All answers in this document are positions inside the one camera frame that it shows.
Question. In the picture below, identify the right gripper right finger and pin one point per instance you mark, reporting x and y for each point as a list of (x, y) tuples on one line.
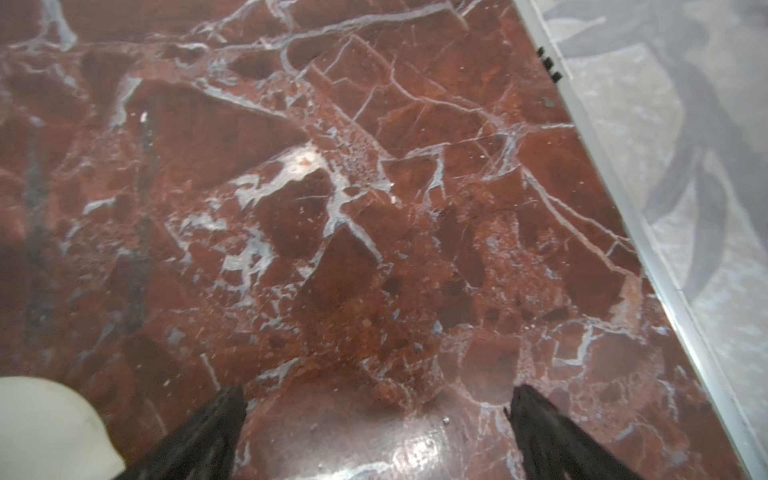
[(553, 446)]

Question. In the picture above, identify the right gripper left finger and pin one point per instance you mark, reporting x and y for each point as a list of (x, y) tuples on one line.
[(203, 447)]

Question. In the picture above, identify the white plastic tray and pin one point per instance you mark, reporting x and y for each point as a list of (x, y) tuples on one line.
[(49, 431)]

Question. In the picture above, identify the aluminium side floor rail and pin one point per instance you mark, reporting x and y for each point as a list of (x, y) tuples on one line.
[(671, 100)]

